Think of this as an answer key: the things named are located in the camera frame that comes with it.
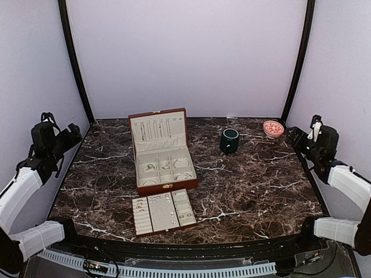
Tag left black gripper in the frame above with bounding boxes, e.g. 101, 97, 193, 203
48, 123, 82, 163

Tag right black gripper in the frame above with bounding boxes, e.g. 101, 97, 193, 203
286, 126, 323, 163

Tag red wooden jewelry box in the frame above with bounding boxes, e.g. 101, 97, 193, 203
128, 108, 199, 196

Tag red jewelry tray insert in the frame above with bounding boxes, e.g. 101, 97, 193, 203
132, 189, 197, 236

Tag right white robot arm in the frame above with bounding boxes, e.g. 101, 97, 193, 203
287, 123, 370, 256

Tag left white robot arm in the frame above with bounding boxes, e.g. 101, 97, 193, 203
1, 120, 82, 276

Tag red white patterned bowl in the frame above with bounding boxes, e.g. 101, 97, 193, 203
263, 120, 285, 139

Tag dark green mug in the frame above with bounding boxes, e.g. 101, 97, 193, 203
220, 129, 239, 155

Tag silver bangle with charm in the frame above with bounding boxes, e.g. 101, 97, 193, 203
173, 157, 191, 168

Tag pile of silver bangles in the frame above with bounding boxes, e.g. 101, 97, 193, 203
174, 173, 193, 181

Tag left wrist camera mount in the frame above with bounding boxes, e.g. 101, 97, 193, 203
31, 112, 60, 148

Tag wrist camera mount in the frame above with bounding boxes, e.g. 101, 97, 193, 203
308, 115, 340, 159
31, 112, 60, 148

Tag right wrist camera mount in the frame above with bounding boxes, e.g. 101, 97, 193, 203
308, 115, 340, 159

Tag grey slotted cable duct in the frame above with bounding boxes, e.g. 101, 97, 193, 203
37, 249, 277, 277

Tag right black frame post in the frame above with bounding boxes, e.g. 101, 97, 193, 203
280, 0, 316, 126

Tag black frame post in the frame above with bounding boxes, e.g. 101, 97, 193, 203
280, 0, 316, 126
57, 0, 95, 125

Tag left black frame post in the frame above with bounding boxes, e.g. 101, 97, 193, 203
57, 0, 95, 125

